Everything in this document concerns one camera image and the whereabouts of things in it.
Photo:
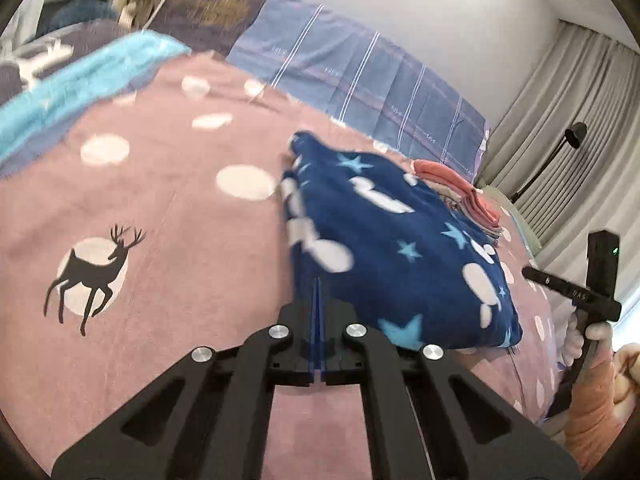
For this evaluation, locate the person's right forearm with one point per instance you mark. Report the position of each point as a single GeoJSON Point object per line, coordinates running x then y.
{"type": "Point", "coordinates": [595, 410]}

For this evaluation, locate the blue star-print fleece robe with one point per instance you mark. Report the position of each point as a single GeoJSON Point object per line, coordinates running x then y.
{"type": "Point", "coordinates": [400, 250]}

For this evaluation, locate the grey pleated curtain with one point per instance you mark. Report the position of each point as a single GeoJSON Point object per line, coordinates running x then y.
{"type": "Point", "coordinates": [575, 85]}

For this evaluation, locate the dark tree-print pillow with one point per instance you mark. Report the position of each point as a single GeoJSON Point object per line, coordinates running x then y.
{"type": "Point", "coordinates": [210, 7]}

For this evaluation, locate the blue plaid pillow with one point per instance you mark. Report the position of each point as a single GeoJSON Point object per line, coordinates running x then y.
{"type": "Point", "coordinates": [360, 70]}

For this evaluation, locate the person's right hand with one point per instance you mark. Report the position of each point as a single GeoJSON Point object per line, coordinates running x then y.
{"type": "Point", "coordinates": [598, 334]}

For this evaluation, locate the folded pink cloth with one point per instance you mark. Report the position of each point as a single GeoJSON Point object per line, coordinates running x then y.
{"type": "Point", "coordinates": [460, 185]}

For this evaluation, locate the turquoise blanket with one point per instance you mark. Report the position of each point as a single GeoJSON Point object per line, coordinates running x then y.
{"type": "Point", "coordinates": [90, 80]}

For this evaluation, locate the pink dotted deer-print blanket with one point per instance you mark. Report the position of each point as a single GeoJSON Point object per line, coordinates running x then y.
{"type": "Point", "coordinates": [175, 200]}

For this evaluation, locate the dark blue knitted cloth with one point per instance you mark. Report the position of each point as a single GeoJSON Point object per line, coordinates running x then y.
{"type": "Point", "coordinates": [85, 12]}

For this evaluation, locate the black floor lamp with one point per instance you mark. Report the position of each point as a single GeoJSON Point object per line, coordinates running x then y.
{"type": "Point", "coordinates": [575, 135]}

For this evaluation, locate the person's fluffy beige clothing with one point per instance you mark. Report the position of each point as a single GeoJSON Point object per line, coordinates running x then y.
{"type": "Point", "coordinates": [627, 375]}

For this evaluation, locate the dark deer-print blanket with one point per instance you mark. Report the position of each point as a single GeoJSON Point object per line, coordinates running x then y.
{"type": "Point", "coordinates": [45, 55]}

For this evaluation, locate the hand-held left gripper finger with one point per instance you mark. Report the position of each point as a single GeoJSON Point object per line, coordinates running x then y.
{"type": "Point", "coordinates": [315, 320]}
{"type": "Point", "coordinates": [321, 320]}

